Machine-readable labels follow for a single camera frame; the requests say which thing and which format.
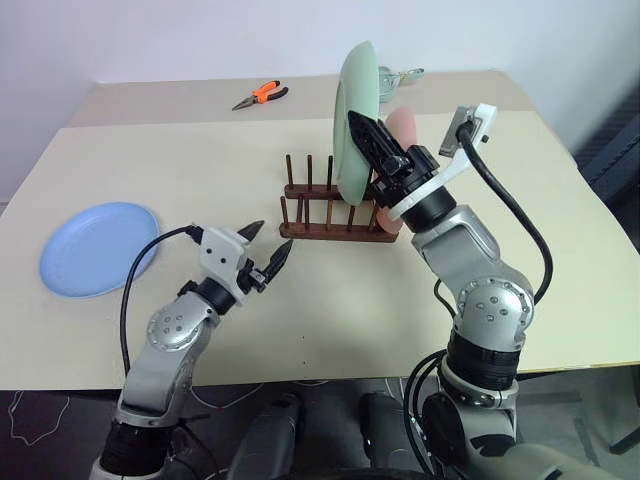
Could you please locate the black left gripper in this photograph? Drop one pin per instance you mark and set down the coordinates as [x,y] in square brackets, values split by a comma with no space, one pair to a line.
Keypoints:
[254,280]

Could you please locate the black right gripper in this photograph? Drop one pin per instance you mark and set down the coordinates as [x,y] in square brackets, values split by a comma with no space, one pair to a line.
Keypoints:
[407,175]

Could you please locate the green plate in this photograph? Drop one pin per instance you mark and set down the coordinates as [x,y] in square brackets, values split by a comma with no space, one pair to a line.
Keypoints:
[355,80]

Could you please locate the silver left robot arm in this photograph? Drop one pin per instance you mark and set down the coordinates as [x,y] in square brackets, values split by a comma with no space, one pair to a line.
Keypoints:
[160,345]

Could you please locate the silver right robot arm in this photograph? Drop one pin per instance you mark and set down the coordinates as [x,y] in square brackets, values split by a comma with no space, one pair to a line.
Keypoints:
[495,310]

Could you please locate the wooden dish rack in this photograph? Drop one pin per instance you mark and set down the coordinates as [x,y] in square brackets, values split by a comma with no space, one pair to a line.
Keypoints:
[330,231]

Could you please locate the pink plate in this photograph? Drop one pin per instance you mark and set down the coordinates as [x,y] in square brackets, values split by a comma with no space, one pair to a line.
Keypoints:
[402,127]

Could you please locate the pale teal object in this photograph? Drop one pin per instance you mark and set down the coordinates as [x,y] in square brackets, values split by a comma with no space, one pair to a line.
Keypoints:
[395,80]

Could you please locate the blue plate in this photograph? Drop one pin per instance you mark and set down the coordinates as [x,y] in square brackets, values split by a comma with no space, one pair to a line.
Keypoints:
[97,250]

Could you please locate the dark rounded shape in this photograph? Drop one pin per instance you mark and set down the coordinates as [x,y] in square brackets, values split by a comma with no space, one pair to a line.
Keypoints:
[270,440]
[385,435]

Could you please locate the dark ribbed furniture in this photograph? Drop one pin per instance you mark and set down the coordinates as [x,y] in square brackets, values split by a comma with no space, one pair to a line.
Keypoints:
[612,145]

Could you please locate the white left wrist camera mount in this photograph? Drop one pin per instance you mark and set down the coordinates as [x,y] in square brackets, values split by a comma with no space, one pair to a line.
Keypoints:
[220,252]

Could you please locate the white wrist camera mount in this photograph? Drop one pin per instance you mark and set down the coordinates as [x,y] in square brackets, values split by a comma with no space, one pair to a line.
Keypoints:
[457,162]
[220,252]

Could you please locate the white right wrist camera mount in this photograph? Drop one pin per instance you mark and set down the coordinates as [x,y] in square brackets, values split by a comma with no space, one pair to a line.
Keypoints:
[457,162]

